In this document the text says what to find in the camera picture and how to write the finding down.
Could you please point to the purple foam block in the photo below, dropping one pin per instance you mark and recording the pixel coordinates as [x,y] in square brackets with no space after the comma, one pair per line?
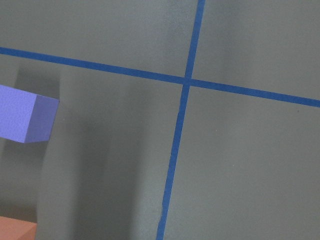
[26,117]

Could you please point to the orange foam block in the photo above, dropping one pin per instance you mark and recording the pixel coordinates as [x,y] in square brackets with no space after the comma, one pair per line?
[14,229]

